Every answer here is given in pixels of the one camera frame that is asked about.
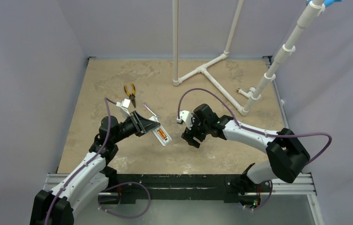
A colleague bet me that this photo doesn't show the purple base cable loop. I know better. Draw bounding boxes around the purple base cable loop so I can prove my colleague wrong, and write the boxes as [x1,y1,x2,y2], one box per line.
[98,182,150,219]

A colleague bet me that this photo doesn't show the white PVC pipe frame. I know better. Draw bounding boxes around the white PVC pipe frame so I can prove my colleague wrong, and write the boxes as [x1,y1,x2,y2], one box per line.
[171,0,331,116]

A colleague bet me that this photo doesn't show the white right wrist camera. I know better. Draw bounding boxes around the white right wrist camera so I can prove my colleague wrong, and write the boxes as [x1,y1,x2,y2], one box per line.
[176,110,194,130]

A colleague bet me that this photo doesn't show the aluminium table frame rail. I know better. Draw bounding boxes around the aluminium table frame rail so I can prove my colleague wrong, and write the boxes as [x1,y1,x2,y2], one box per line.
[264,56,317,195]

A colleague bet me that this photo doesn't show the white universal AC remote control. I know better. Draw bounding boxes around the white universal AC remote control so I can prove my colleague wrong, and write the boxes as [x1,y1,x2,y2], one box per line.
[149,116,172,146]

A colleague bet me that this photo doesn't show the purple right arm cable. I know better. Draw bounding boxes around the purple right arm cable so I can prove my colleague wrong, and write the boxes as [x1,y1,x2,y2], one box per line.
[177,88,333,165]

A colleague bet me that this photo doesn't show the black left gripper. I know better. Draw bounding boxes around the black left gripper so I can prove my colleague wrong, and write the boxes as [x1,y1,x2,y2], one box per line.
[112,111,159,144]

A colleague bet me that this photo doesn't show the yellow handled pliers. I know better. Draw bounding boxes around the yellow handled pliers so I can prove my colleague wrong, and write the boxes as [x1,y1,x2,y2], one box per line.
[124,83,136,108]

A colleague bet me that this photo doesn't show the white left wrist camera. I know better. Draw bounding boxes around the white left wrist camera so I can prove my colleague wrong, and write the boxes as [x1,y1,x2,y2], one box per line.
[116,98,131,118]

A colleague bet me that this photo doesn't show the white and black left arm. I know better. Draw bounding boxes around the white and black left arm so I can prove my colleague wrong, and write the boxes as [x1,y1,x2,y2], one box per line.
[30,111,171,225]

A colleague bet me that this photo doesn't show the silver open-end wrench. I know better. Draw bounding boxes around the silver open-end wrench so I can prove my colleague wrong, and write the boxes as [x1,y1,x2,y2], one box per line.
[143,102,161,119]

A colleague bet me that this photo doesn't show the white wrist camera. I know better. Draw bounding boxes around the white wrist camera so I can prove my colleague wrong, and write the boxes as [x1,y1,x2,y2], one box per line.
[116,98,131,118]
[176,110,194,130]

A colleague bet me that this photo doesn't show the orange battery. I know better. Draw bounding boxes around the orange battery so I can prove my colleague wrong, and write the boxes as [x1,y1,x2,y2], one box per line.
[157,129,167,141]

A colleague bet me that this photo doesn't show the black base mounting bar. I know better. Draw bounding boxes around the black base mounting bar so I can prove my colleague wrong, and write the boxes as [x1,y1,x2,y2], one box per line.
[98,166,271,207]

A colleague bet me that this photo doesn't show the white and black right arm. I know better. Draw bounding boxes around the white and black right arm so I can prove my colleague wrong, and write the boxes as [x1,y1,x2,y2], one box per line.
[178,104,310,191]

